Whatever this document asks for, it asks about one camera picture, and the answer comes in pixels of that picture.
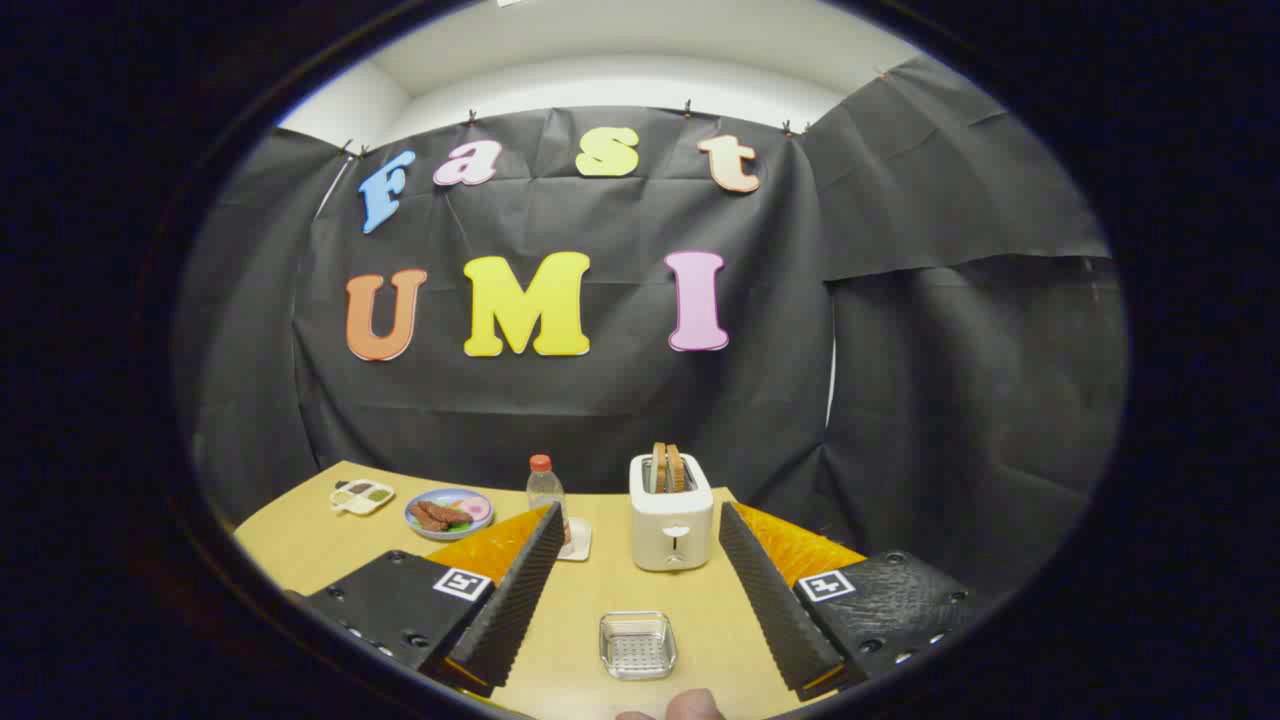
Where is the blue food plate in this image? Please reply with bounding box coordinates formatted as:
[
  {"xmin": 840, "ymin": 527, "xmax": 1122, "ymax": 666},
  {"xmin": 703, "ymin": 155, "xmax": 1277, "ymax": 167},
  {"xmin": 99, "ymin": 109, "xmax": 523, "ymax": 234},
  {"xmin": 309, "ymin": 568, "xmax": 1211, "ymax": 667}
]
[{"xmin": 404, "ymin": 488, "xmax": 495, "ymax": 541}]

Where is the white toaster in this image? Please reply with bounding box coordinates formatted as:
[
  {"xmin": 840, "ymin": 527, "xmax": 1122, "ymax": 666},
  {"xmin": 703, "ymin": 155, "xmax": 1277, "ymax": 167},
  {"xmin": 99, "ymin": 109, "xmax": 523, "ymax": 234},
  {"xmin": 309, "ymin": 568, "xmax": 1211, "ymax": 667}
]
[{"xmin": 629, "ymin": 452, "xmax": 715, "ymax": 573}]

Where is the red-capped water bottle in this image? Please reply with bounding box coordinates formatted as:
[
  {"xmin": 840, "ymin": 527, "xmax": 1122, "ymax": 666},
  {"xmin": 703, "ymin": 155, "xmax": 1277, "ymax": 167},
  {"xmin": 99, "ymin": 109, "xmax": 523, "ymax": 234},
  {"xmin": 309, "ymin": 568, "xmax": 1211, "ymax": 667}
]
[{"xmin": 527, "ymin": 454, "xmax": 571, "ymax": 546}]

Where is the white divided sauce dish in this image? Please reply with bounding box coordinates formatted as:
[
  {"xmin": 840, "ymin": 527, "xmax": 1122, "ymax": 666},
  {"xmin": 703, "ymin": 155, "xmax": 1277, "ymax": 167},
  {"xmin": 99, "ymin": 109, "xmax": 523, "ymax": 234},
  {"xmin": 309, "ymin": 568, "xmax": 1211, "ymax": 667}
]
[{"xmin": 329, "ymin": 479, "xmax": 396, "ymax": 516}]

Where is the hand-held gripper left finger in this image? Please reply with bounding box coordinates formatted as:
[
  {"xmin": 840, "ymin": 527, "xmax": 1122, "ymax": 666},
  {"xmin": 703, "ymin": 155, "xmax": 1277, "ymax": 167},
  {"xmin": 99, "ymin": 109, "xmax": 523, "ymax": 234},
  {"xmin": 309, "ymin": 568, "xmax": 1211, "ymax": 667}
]
[{"xmin": 283, "ymin": 502, "xmax": 567, "ymax": 699}]

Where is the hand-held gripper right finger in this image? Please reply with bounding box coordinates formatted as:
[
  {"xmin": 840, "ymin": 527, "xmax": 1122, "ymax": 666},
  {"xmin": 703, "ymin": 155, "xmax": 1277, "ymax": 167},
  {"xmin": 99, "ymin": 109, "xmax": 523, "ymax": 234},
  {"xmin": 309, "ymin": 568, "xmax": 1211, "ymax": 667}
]
[{"xmin": 718, "ymin": 501, "xmax": 993, "ymax": 701}]

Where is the metal mesh basket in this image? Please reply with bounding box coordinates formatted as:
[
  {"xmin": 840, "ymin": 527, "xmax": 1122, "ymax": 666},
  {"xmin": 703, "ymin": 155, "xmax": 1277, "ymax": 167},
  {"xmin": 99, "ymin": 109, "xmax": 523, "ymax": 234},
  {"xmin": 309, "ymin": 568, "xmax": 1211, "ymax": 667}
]
[{"xmin": 599, "ymin": 611, "xmax": 679, "ymax": 681}]

